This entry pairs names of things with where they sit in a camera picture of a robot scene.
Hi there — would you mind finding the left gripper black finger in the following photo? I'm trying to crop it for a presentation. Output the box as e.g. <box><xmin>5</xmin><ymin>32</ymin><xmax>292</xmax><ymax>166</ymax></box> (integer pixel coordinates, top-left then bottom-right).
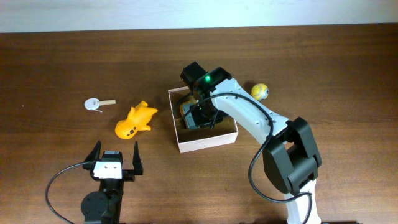
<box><xmin>84</xmin><ymin>140</ymin><xmax>101</xmax><ymax>162</ymax></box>
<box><xmin>132</xmin><ymin>141</ymin><xmax>144</xmax><ymax>175</ymax></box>

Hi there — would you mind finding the grey yellow toy car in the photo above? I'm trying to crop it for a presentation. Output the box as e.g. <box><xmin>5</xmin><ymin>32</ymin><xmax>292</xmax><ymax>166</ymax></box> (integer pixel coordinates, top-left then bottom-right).
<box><xmin>177</xmin><ymin>98</ymin><xmax>200</xmax><ymax>130</ymax></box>

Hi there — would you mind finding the pink cardboard box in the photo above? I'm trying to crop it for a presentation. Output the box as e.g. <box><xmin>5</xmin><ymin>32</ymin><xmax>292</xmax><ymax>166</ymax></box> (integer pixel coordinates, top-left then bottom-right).
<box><xmin>167</xmin><ymin>86</ymin><xmax>239</xmax><ymax>154</ymax></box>

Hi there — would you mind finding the yellow grey ball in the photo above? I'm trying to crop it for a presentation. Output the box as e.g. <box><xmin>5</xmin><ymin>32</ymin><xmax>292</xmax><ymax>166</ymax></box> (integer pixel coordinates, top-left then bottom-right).
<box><xmin>251</xmin><ymin>83</ymin><xmax>269</xmax><ymax>101</ymax></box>

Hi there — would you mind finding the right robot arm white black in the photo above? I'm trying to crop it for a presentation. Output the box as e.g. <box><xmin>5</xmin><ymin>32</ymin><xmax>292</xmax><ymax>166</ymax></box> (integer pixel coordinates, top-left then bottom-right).
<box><xmin>172</xmin><ymin>62</ymin><xmax>322</xmax><ymax>223</ymax></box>

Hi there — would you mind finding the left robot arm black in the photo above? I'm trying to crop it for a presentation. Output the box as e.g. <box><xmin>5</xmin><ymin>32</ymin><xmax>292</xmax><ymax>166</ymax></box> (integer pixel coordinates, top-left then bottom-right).
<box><xmin>81</xmin><ymin>141</ymin><xmax>144</xmax><ymax>224</ymax></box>

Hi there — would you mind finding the orange rubber toy animal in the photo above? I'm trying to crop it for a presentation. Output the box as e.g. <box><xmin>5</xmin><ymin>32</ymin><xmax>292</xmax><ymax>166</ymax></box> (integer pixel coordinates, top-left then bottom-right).
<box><xmin>115</xmin><ymin>101</ymin><xmax>158</xmax><ymax>139</ymax></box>

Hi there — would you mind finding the white disc with wooden handle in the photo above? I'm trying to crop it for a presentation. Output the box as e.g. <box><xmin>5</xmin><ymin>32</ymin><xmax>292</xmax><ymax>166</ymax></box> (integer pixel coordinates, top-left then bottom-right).
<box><xmin>83</xmin><ymin>98</ymin><xmax>116</xmax><ymax>113</ymax></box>

